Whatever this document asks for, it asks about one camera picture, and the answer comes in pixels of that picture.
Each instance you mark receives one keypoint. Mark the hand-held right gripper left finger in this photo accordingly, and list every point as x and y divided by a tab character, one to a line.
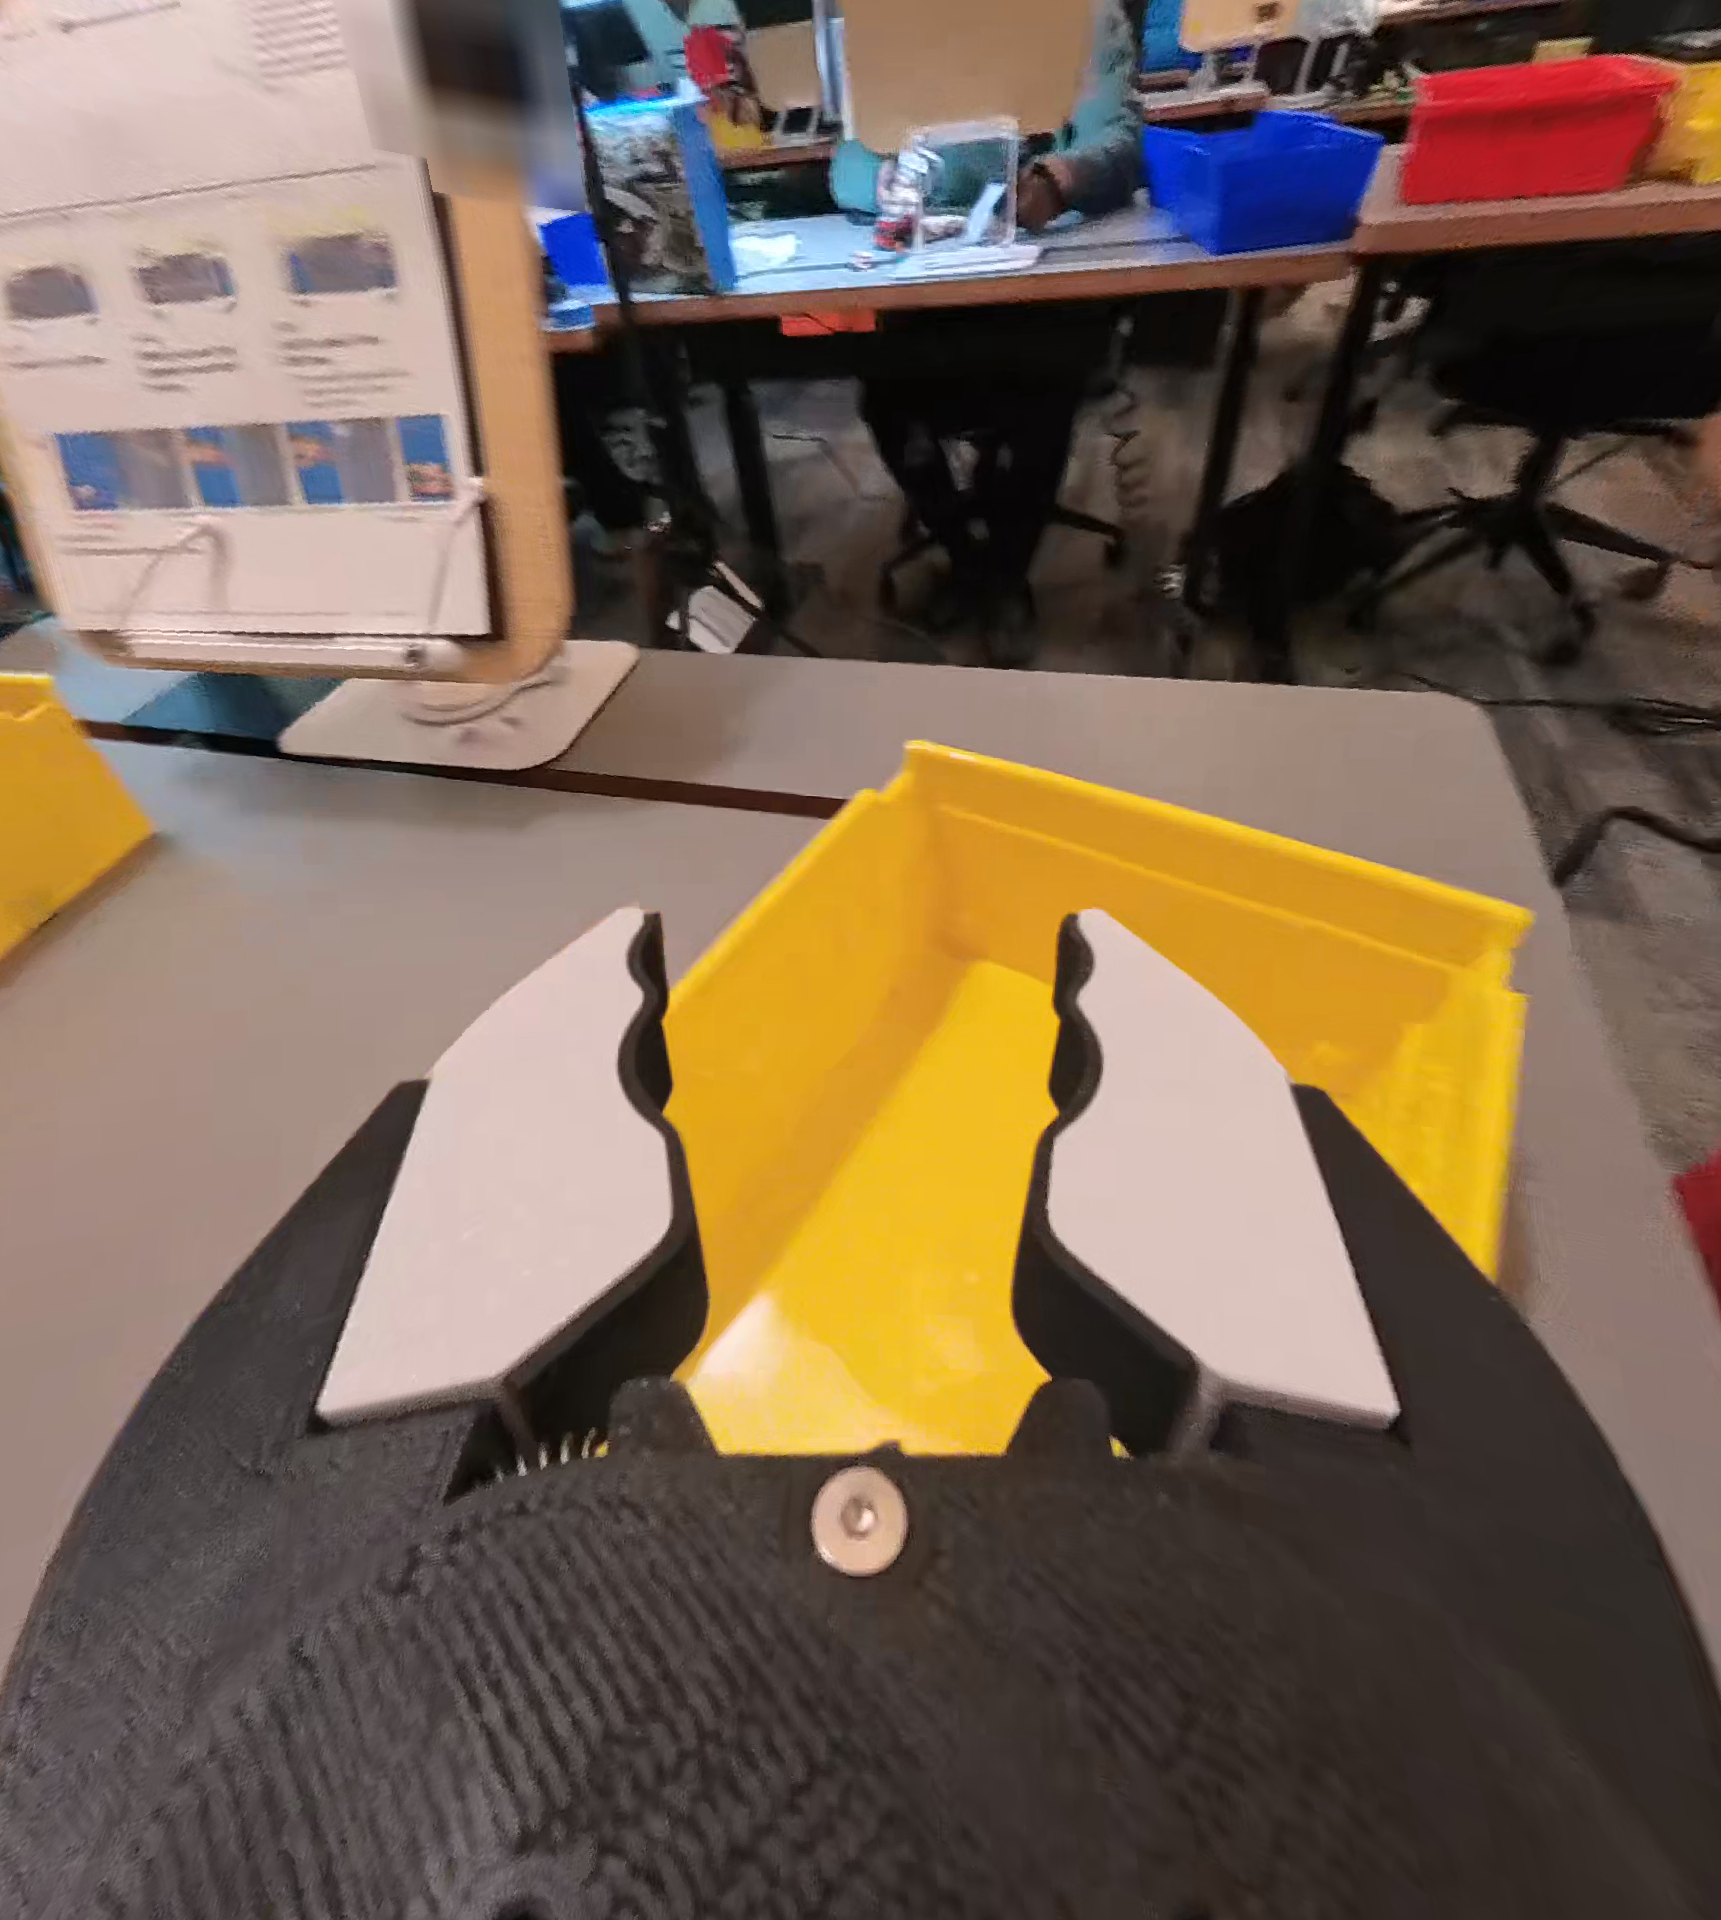
516	1201

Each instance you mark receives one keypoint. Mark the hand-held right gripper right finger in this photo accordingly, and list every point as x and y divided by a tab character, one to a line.
1206	1201

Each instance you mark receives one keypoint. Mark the patterned box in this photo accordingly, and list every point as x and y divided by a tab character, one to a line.
657	195

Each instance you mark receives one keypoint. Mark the white monitor stand base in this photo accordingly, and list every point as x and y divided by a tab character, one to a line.
502	720

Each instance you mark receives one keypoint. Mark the paper-covered monitor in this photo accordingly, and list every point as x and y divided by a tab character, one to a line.
519	451

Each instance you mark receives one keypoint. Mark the printed paper sheet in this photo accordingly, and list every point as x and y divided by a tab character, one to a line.
231	390
125	105

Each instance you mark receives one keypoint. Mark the black office chair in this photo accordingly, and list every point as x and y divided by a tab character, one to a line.
1565	344

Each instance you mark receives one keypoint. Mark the blue plastic bin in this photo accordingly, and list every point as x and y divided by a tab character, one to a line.
1250	181

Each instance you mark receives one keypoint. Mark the small bottle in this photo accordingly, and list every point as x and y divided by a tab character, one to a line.
898	202

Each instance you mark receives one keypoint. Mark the clear acrylic stand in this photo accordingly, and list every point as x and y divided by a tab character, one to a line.
970	181

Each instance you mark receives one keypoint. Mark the red plastic bin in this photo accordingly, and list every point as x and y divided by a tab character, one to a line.
1527	135

